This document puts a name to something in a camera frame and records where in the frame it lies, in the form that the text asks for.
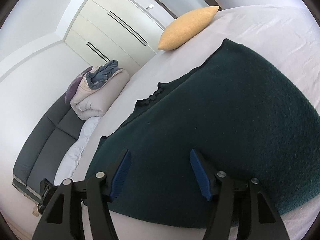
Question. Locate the wall outlet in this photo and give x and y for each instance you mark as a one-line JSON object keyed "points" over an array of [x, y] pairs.
{"points": [[36, 210]]}

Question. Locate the grey-blue crumpled cloth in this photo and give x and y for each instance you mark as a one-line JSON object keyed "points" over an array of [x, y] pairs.
{"points": [[102, 78]]}

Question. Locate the purple pillow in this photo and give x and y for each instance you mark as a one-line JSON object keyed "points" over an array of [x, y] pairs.
{"points": [[73, 87]]}

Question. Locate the dark grey padded headboard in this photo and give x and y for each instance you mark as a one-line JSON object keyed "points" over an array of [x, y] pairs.
{"points": [[42, 150]]}

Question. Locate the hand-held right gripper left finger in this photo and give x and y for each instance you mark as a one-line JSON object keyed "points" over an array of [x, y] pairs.
{"points": [[121, 172]]}

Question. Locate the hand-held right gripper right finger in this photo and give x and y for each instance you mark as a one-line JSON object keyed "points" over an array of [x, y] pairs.
{"points": [[200, 177]]}

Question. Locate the yellow pillow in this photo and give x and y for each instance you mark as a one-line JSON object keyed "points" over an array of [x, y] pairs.
{"points": [[185, 30]]}

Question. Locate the white wardrobe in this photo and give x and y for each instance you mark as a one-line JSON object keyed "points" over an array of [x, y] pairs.
{"points": [[105, 30]]}

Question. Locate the dark green sweater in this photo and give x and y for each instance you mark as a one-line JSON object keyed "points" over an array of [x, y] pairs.
{"points": [[225, 117]]}

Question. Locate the black object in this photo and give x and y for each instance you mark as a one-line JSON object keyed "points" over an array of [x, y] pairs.
{"points": [[46, 192]]}

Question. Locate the beige folded duvet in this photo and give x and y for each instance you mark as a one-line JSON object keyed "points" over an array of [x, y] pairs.
{"points": [[100, 100]]}

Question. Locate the white pillow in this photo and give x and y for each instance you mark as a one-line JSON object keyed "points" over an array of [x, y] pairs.
{"points": [[75, 150]]}

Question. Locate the small wall switch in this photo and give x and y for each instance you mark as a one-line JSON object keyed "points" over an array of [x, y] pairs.
{"points": [[150, 7]]}

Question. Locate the bed with white sheet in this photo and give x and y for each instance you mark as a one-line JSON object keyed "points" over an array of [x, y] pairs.
{"points": [[262, 30]]}

